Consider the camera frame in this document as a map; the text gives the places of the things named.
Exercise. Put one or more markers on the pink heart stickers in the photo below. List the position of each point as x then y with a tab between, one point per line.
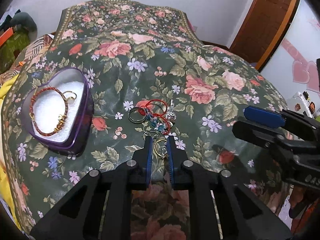
303	72

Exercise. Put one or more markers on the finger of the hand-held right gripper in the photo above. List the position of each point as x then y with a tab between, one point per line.
265	116
252	131

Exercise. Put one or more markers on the blue bead earrings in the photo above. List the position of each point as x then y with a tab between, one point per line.
150	118

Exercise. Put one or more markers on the purple heart-shaped jewelry box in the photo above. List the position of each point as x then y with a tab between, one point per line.
77	120

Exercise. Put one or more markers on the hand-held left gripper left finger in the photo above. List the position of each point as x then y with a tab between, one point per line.
149	155

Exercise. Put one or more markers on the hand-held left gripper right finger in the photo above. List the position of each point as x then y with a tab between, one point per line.
171	156

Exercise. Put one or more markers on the green floral blanket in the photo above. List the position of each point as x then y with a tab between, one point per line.
155	62

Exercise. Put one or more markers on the orange box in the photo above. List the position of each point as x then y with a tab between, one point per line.
5	37

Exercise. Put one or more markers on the white wardrobe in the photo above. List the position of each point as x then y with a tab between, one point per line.
280	80

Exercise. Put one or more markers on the yellow cloth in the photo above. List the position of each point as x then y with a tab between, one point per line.
6	100

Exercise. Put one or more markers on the silver charm pendant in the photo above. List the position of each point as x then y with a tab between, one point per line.
171	116

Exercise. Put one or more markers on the brown wooden door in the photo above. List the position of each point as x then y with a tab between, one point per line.
270	17

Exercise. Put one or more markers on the leaf-patterned cloth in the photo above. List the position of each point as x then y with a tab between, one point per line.
35	50

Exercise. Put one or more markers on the white box with stickers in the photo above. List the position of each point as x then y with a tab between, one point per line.
298	105

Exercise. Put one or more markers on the grey pillow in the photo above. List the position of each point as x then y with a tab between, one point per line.
26	21

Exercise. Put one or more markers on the green cloth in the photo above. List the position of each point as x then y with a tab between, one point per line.
12	47

